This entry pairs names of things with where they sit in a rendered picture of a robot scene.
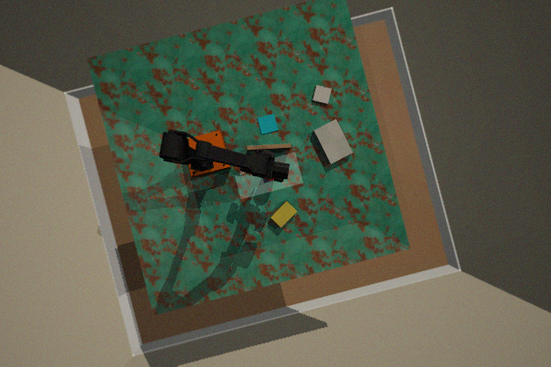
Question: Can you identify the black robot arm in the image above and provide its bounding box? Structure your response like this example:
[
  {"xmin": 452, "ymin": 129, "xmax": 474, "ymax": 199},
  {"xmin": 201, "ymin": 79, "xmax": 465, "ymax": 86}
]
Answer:
[{"xmin": 159, "ymin": 130, "xmax": 290, "ymax": 179}]

